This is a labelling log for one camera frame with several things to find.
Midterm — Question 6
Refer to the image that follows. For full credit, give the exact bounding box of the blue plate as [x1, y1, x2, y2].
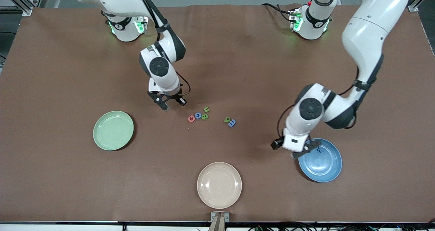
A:
[298, 138, 343, 183]

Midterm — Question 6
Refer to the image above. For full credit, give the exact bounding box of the light green plate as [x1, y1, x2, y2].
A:
[93, 111, 135, 151]

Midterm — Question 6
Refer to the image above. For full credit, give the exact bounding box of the brown table cover mat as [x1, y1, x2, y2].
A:
[0, 4, 435, 223]

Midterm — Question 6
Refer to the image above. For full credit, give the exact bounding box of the beige plate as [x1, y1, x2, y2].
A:
[197, 162, 243, 210]

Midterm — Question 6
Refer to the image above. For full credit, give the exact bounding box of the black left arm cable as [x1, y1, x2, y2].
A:
[276, 66, 384, 139]

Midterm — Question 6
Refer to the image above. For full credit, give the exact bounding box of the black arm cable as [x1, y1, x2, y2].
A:
[134, 0, 191, 96]
[276, 66, 384, 139]

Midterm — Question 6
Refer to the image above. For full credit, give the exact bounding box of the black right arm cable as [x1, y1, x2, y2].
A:
[134, 0, 191, 96]

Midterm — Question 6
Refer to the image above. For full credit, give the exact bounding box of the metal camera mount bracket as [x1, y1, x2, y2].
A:
[210, 211, 230, 231]

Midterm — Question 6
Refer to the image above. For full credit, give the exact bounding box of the black base cable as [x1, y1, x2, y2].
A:
[261, 2, 294, 22]

